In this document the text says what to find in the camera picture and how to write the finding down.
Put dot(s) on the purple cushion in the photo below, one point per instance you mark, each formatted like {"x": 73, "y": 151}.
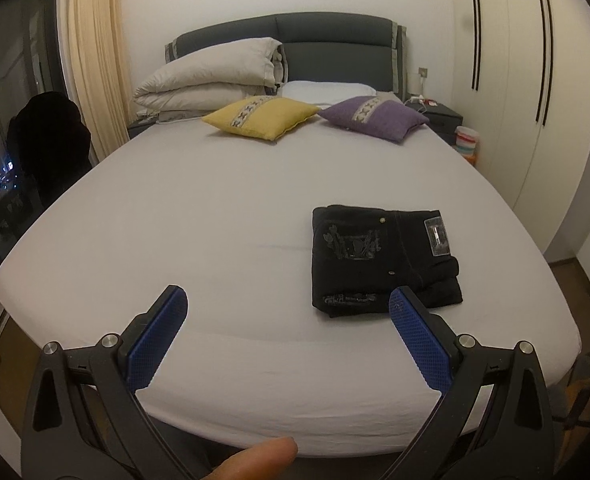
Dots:
{"x": 375, "y": 117}

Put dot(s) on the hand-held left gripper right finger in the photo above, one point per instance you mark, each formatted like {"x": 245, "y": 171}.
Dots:
{"x": 420, "y": 340}

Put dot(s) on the striped pastel container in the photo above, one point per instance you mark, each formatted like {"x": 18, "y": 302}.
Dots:
{"x": 466, "y": 141}

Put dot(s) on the dark grey nightstand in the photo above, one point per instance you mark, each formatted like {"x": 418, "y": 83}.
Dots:
{"x": 442, "y": 117}
{"x": 140, "y": 129}

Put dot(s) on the person's left hand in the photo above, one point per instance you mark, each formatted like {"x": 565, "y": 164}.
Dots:
{"x": 260, "y": 460}

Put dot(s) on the black pants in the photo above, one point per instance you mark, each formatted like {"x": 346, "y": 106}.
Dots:
{"x": 375, "y": 260}

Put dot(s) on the folded light grey duvet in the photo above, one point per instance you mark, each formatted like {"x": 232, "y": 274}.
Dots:
{"x": 210, "y": 75}

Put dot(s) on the orange box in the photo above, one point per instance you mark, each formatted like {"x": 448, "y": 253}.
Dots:
{"x": 471, "y": 159}

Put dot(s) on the white pillow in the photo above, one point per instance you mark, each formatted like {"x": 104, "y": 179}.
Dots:
{"x": 325, "y": 91}

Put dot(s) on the grey upholstered headboard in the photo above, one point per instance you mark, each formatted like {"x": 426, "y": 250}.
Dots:
{"x": 325, "y": 50}

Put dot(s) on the cream curtain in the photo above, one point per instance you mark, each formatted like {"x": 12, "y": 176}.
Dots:
{"x": 97, "y": 60}

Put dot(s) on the black draped garment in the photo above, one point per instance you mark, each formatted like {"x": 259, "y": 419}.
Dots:
{"x": 50, "y": 145}

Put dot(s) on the white bedside lamp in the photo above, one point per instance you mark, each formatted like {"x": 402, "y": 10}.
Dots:
{"x": 413, "y": 84}

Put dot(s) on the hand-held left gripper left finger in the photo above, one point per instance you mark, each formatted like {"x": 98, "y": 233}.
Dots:
{"x": 160, "y": 340}

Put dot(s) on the dark chair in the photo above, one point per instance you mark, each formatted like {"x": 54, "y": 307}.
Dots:
{"x": 582, "y": 390}

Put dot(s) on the dark window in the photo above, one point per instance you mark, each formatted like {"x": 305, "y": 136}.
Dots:
{"x": 5, "y": 60}

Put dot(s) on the bed with white sheet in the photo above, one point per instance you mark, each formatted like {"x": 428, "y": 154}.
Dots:
{"x": 200, "y": 210}

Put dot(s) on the yellow cushion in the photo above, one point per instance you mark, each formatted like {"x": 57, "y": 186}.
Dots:
{"x": 262, "y": 117}

